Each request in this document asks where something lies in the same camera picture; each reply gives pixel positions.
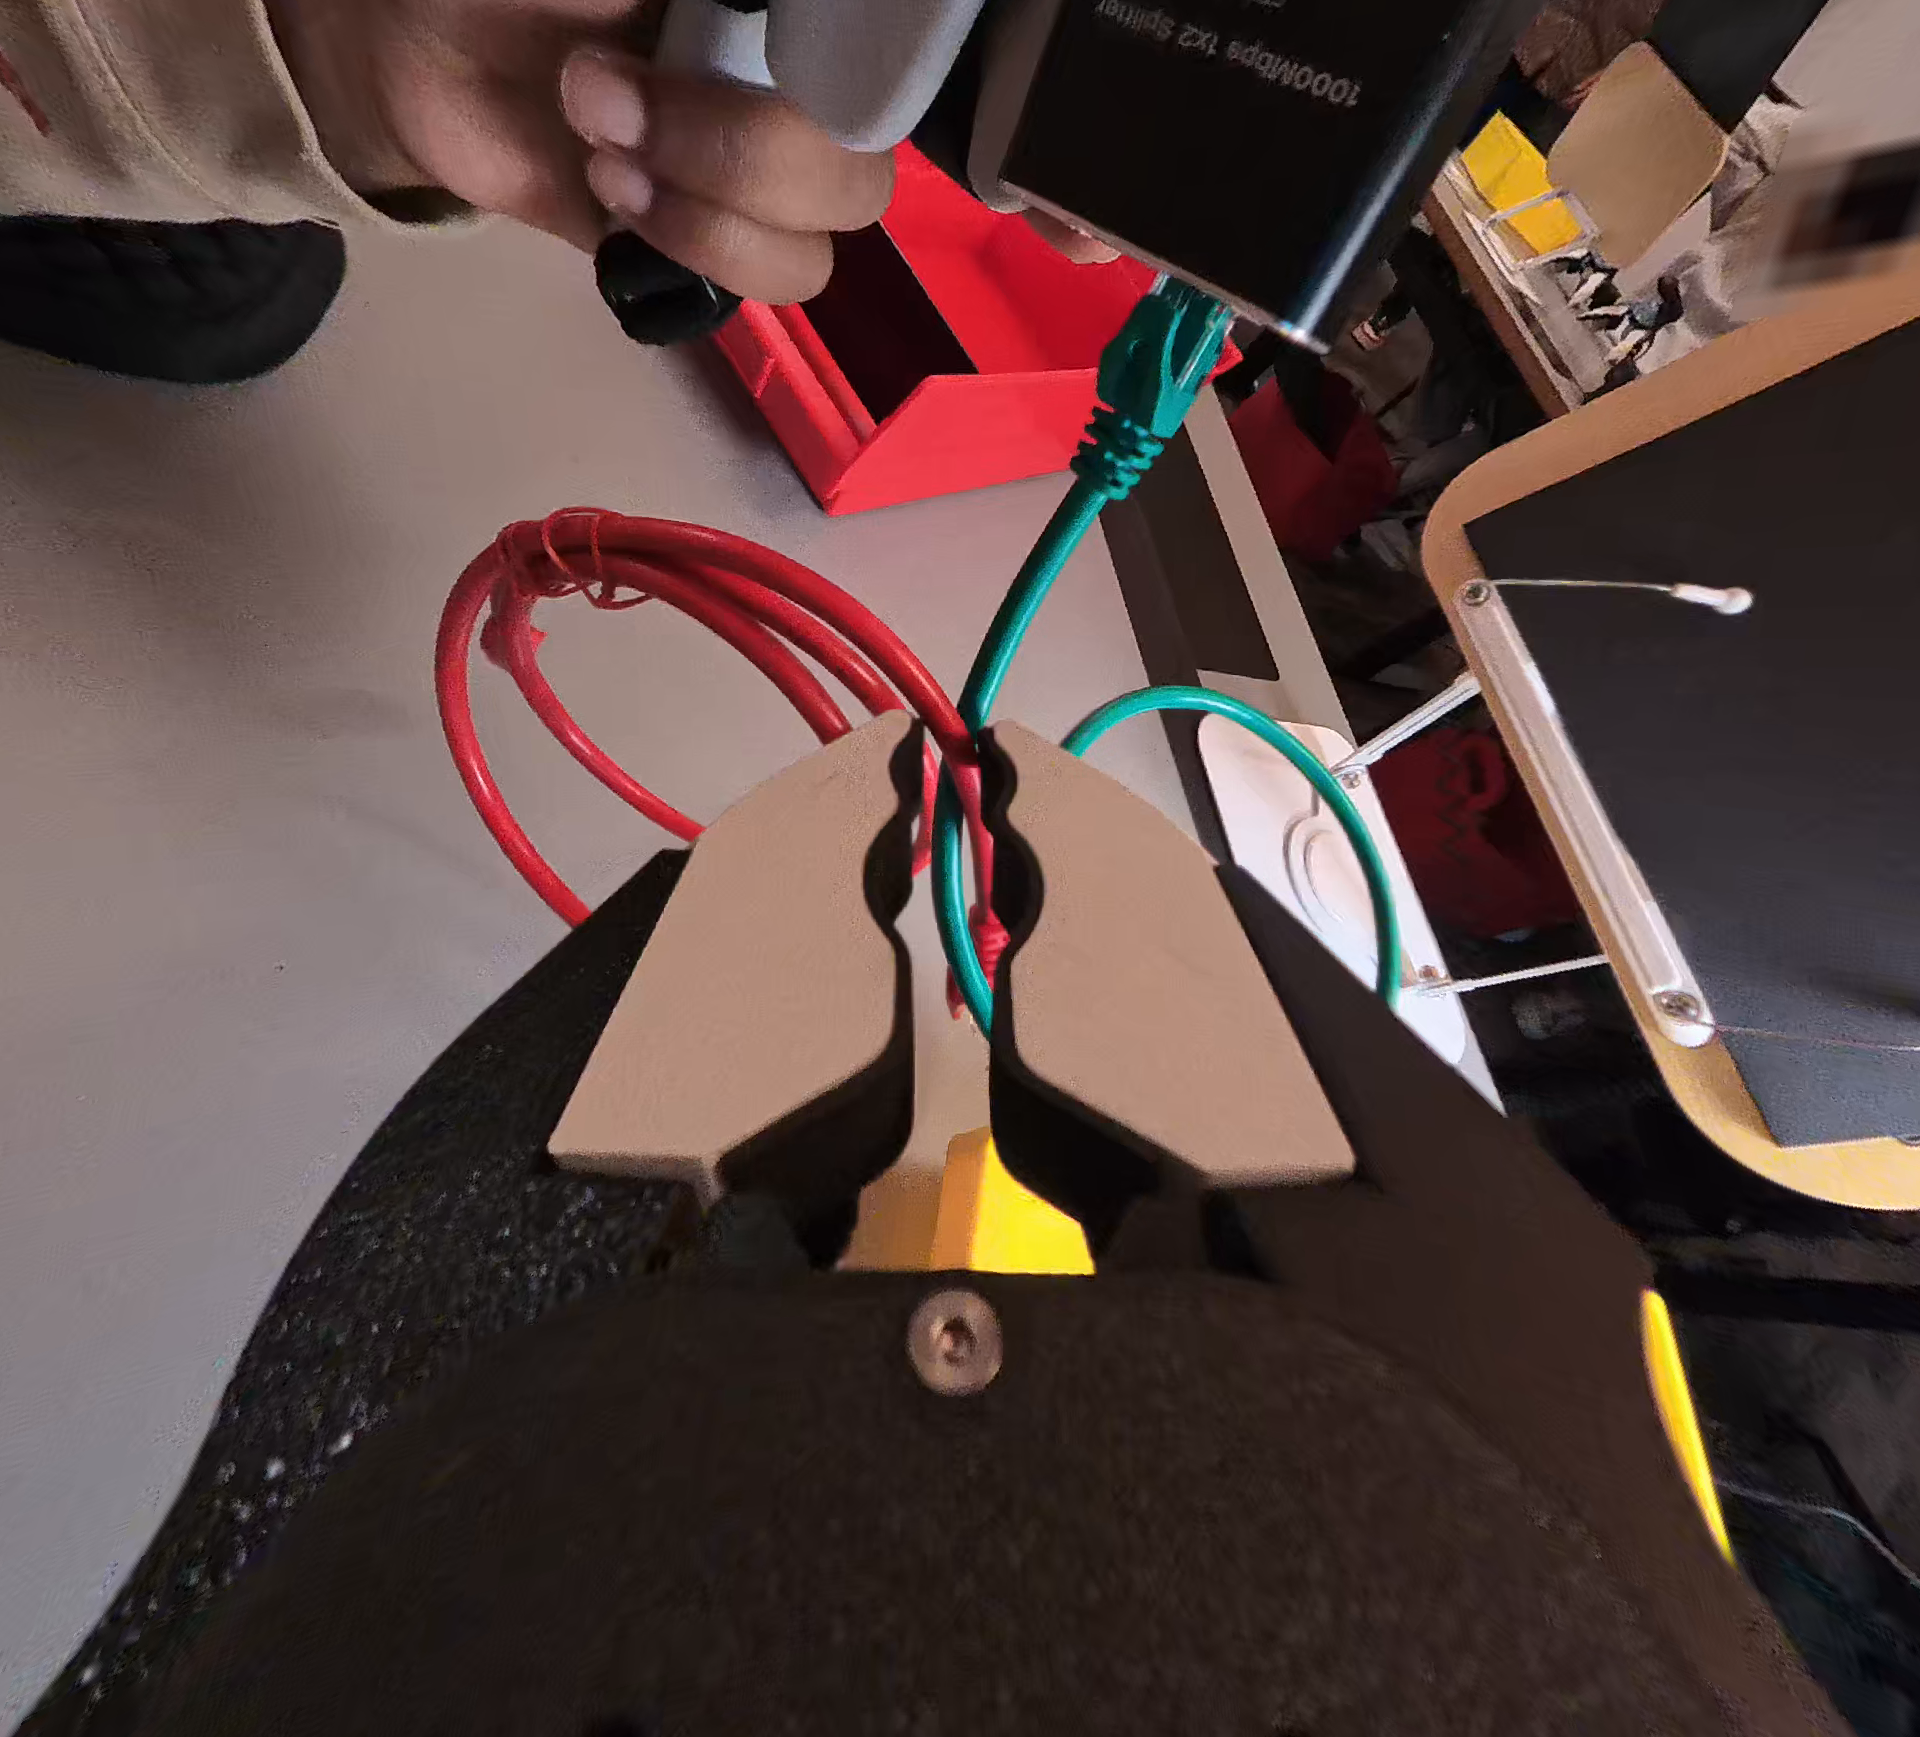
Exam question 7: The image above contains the red plastic bin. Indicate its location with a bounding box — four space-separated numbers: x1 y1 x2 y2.
707 141 1252 518

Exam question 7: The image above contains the black padded armrest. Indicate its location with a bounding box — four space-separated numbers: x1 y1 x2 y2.
0 215 349 390

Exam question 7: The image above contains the white metal rail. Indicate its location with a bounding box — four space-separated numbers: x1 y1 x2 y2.
1456 579 1712 1046

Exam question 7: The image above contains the yellow plastic bin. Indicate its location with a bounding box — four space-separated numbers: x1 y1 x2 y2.
835 1125 1739 1572

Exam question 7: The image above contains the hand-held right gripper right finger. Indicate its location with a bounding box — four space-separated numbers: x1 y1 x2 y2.
977 714 1359 1191

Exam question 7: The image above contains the black ethernet splitter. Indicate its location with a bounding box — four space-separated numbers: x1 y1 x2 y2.
968 0 1663 358

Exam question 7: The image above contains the red floor basket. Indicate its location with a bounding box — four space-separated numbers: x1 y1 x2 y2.
1231 371 1400 565
1369 732 1577 938

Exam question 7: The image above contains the grey table wooden edge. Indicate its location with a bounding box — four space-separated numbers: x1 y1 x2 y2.
1414 168 1623 414

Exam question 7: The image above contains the black divider plate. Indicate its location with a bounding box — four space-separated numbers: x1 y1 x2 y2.
811 218 977 435

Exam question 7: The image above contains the small yellow bin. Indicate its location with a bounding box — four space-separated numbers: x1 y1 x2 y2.
1463 114 1594 257

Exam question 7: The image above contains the metal support strut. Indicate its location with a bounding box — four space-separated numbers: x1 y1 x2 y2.
1328 671 1486 786
1400 955 1611 1001

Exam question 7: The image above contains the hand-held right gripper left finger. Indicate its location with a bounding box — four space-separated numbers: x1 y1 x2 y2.
543 711 920 1205

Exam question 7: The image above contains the green ethernet cable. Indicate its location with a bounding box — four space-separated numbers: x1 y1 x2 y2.
930 276 1400 1035

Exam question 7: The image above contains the red ethernet cable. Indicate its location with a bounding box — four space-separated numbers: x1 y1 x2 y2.
437 512 1008 1017

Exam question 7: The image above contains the cardboard sheet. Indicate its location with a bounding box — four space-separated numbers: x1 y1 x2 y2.
1542 37 1735 268

